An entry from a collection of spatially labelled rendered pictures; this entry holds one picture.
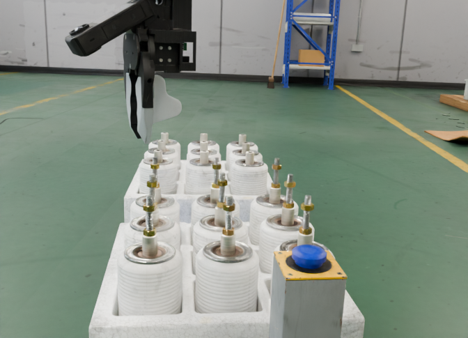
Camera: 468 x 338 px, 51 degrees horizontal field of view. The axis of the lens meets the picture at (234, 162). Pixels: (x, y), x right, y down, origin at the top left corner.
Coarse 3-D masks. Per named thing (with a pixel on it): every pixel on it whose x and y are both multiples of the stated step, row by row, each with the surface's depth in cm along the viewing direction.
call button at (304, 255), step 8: (296, 248) 58; (304, 248) 58; (312, 248) 58; (320, 248) 58; (296, 256) 56; (304, 256) 55; (312, 256) 55; (320, 256) 56; (304, 264) 56; (312, 264) 55; (320, 264) 56
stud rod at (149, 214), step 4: (148, 196) 71; (152, 196) 71; (148, 200) 71; (152, 200) 71; (148, 204) 71; (152, 204) 71; (148, 212) 71; (152, 212) 72; (148, 216) 71; (152, 216) 72; (148, 220) 72; (152, 220) 72; (148, 224) 72; (152, 224) 72; (148, 228) 72; (152, 228) 72
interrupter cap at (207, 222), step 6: (210, 216) 89; (234, 216) 89; (204, 222) 86; (210, 222) 86; (234, 222) 86; (240, 222) 86; (204, 228) 83; (210, 228) 83; (216, 228) 83; (222, 228) 83
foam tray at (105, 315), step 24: (120, 240) 95; (192, 264) 92; (192, 288) 78; (264, 288) 79; (96, 312) 70; (192, 312) 71; (240, 312) 72; (264, 312) 72; (360, 312) 73; (96, 336) 67; (120, 336) 68; (144, 336) 68; (168, 336) 68; (192, 336) 69; (216, 336) 69; (240, 336) 70; (264, 336) 70; (360, 336) 72
